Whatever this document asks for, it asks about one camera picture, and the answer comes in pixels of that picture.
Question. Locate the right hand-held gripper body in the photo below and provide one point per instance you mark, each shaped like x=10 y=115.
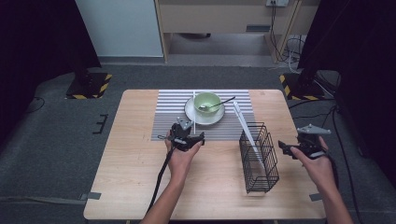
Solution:
x=309 y=141

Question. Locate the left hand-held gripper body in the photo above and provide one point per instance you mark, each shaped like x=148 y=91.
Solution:
x=180 y=132

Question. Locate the white chopstick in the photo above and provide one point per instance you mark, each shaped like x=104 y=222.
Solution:
x=194 y=121
x=239 y=115
x=235 y=109

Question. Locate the person's left hand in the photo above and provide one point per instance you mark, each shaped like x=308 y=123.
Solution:
x=182 y=161

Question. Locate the person's right hand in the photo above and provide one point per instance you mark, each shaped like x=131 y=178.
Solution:
x=317 y=171

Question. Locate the grey striped placemat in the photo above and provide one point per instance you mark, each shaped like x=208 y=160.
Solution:
x=168 y=124

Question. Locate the white round plate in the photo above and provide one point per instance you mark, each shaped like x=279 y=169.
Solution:
x=211 y=119

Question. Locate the metal spoon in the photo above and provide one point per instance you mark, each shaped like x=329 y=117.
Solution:
x=218 y=104

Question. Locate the green bowl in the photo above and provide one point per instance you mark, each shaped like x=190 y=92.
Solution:
x=208 y=99

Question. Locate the grey tape piece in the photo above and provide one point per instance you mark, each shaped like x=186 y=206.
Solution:
x=93 y=196
x=315 y=197

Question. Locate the black stand base striped edge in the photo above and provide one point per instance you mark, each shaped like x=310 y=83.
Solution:
x=88 y=85
x=303 y=88

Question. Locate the dark curtain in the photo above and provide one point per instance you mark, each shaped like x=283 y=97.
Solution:
x=358 y=46
x=37 y=37

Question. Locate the white partition panel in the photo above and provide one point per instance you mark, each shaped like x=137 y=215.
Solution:
x=124 y=28

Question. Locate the beige wooden cabinet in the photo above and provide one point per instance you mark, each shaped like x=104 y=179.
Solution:
x=218 y=17

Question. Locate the wall power outlet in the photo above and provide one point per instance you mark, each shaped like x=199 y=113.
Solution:
x=277 y=2

